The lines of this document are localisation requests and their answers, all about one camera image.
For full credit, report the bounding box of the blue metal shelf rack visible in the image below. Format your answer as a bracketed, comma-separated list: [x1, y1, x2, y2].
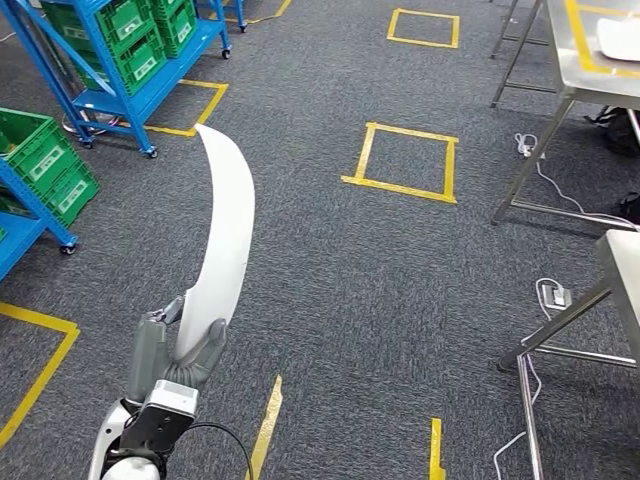
[0, 0, 233, 160]
[0, 155, 79, 284]
[195, 0, 248, 33]

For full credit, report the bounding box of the yellow table tape frame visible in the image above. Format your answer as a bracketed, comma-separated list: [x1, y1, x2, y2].
[565, 0, 640, 79]

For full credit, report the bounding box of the stainless steel table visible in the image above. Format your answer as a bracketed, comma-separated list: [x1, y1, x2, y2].
[490, 0, 640, 230]

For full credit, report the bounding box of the green plastic crate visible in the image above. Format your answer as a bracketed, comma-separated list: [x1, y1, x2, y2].
[75, 26, 168, 97]
[149, 0, 197, 60]
[0, 107, 81, 193]
[94, 0, 157, 58]
[0, 162, 100, 228]

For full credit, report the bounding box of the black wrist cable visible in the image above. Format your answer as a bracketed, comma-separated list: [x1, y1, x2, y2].
[185, 421, 255, 480]

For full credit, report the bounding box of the stainless steel workbench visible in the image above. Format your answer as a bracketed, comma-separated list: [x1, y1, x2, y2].
[497, 228, 640, 480]

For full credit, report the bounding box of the white curved plastic part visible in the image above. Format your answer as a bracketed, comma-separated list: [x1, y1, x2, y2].
[596, 16, 640, 63]
[174, 123, 256, 362]

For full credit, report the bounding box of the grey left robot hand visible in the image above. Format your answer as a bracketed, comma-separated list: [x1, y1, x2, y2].
[125, 296, 227, 402]

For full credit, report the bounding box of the metal floor socket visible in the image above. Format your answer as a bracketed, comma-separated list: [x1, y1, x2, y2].
[541, 283, 573, 311]

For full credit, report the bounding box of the yellow floor tape marking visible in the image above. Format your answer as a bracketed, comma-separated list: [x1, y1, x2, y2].
[341, 122, 460, 205]
[245, 375, 447, 480]
[387, 7, 460, 50]

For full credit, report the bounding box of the white floor cable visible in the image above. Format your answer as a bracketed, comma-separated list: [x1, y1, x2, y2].
[492, 276, 568, 480]

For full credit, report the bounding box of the white power adapter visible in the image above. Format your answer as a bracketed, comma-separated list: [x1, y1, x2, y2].
[513, 131, 546, 162]

